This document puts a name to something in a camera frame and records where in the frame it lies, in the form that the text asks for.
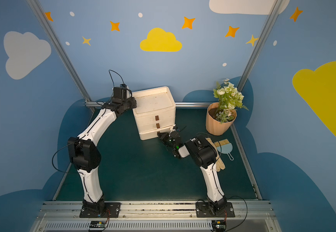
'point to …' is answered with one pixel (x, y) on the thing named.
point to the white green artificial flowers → (230, 100)
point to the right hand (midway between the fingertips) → (158, 132)
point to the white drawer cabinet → (155, 111)
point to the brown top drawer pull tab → (157, 118)
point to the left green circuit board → (97, 224)
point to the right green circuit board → (219, 225)
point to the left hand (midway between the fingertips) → (134, 99)
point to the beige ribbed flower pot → (214, 127)
